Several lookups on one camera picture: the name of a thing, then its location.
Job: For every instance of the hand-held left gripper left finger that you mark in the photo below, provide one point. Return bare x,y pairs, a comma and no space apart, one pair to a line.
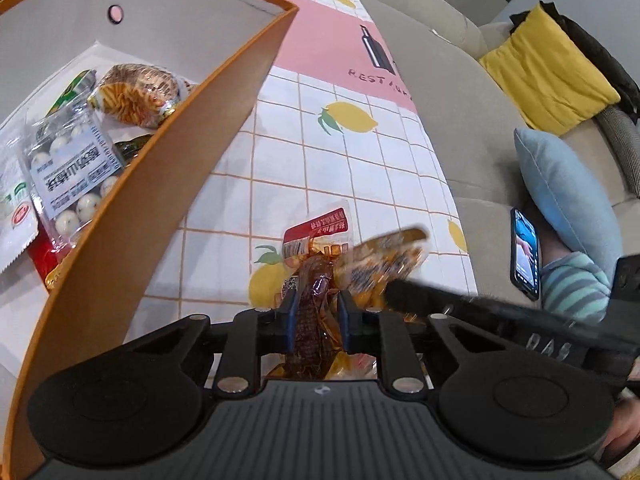
290,320

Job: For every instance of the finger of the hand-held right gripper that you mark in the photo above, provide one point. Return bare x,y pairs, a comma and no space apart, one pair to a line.
440,302

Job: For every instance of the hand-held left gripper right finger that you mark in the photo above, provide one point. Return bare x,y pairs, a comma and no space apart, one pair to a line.
345,320

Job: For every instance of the clear brown sticks packet red label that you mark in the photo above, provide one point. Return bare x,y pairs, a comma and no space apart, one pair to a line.
312,270

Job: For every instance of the golden orange snack packet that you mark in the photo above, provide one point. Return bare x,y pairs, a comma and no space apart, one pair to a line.
385,260

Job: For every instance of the orange cardboard box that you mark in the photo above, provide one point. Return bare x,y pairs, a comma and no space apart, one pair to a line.
150,235

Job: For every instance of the dark packet with yellow print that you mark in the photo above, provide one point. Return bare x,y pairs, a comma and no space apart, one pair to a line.
131,149

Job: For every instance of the red clear brown snack packet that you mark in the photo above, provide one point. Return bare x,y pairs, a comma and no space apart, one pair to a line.
45,260

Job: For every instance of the clear tray of white balls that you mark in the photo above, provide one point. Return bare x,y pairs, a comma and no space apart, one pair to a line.
70,175

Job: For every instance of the golden round snack bag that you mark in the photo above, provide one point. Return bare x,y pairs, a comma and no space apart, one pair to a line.
135,92

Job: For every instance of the white clear snack packet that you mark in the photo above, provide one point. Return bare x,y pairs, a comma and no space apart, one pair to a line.
15,225

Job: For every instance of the green snack packet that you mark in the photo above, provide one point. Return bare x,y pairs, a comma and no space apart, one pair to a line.
67,92

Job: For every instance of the person's right hand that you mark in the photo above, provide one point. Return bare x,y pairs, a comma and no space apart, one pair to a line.
631,425

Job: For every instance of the striped blue garment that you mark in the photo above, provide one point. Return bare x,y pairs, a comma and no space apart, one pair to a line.
575,285

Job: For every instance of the black smartphone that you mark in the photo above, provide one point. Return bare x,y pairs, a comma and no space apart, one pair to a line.
525,255

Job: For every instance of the lemon print checked tablecloth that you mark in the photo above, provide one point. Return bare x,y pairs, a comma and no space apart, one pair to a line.
340,170

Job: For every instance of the light blue cushion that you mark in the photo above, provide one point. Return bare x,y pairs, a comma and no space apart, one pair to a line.
565,185

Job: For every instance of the beige sofa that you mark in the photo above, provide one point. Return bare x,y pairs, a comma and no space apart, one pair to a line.
475,110

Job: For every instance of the grey striped cushion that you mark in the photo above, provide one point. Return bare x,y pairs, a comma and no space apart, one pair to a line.
622,135

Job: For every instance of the yellow cushion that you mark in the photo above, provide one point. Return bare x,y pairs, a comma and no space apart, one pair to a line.
545,70

